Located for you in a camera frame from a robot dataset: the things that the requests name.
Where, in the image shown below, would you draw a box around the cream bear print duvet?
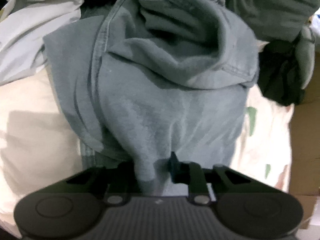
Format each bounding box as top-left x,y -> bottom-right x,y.
1,69 -> 295,237

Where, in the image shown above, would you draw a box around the brown cardboard sheet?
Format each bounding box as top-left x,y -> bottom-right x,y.
289,53 -> 320,229

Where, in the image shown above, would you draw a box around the dark grey blanket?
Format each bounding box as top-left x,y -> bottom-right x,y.
226,0 -> 319,42

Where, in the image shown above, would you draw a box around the light blue denim pants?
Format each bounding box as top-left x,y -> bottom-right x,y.
44,0 -> 259,196

